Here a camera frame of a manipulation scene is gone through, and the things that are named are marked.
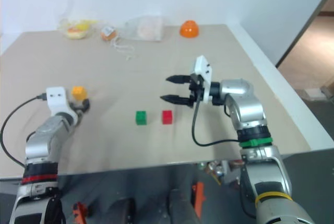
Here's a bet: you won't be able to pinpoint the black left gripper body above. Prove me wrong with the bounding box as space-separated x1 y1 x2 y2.
68 100 85 118

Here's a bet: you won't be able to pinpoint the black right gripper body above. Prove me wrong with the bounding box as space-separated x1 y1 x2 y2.
188 74 207 109

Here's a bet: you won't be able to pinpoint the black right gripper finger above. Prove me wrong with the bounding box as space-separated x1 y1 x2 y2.
160 94 195 108
166 74 193 85

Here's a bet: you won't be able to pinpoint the yellow cube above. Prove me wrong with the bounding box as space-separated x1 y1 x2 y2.
70 86 88 102

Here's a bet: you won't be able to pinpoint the red cube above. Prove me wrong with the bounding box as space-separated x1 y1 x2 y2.
161 110 174 125

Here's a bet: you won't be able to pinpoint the green cube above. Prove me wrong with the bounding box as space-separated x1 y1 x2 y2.
135 110 148 126

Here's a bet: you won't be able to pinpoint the orange plastic bowl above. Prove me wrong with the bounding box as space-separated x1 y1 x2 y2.
179 19 200 39

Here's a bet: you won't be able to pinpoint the clear bag with bread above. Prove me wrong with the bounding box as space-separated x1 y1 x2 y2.
122 16 165 43

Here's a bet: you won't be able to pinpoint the orange fruit with label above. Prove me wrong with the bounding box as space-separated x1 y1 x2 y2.
100 25 117 42

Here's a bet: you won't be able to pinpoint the clear bag with yellow food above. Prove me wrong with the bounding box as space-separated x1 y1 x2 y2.
57 17 99 41

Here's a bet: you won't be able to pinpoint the cluttered small colourful items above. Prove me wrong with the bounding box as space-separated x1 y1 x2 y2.
196 159 245 186

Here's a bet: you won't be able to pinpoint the orange upright tool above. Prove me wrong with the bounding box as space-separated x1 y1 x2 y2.
191 181 207 220

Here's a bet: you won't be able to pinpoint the small orange red tool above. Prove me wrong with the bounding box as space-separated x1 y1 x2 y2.
72 201 90 220

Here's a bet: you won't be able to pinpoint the small white box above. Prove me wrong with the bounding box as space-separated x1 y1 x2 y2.
304 86 334 101

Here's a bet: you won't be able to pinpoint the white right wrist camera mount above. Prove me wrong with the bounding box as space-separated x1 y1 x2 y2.
192 55 213 103

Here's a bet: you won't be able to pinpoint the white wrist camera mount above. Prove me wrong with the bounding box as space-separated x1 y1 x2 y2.
192 55 213 103
46 86 79 120

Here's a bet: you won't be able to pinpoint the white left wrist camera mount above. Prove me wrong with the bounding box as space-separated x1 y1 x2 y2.
46 86 79 120

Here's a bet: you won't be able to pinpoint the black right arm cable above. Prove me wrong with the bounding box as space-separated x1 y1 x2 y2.
191 95 241 147

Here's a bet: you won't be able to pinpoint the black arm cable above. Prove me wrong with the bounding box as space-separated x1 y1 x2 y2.
0 93 48 169
191 95 241 147

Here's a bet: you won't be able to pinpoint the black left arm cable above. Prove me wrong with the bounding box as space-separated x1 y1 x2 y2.
0 93 48 169

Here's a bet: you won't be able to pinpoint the white string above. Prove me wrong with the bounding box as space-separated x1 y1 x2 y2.
111 37 136 61

